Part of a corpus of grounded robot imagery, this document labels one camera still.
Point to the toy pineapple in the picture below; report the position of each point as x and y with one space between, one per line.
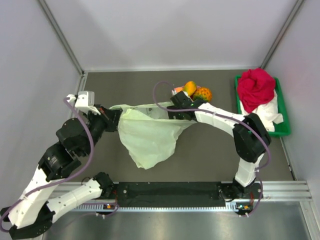
202 93

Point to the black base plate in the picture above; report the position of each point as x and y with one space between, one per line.
179 194

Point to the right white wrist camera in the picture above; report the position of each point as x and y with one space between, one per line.
180 94

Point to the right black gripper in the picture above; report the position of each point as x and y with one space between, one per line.
174 113

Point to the pale green plastic bag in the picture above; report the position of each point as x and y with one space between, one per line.
148 133

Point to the pink peach fruit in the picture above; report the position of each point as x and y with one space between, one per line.
177 89

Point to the red cloth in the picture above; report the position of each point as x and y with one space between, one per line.
255 87

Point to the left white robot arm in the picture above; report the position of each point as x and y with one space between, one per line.
35 212

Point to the green plastic tray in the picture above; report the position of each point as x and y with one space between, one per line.
280 129

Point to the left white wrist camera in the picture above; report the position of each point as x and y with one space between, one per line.
82 103

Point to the orange green mango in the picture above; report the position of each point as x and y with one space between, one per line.
190 87

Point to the aluminium frame rail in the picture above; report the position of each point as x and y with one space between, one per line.
81 82

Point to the white cloth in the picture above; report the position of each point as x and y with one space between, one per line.
271 112

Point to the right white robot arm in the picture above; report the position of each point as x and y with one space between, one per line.
251 139

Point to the pink plate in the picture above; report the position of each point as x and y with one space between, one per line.
198 87

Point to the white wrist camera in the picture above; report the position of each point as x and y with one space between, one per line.
82 103
180 94

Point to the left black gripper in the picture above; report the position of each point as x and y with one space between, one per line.
111 116

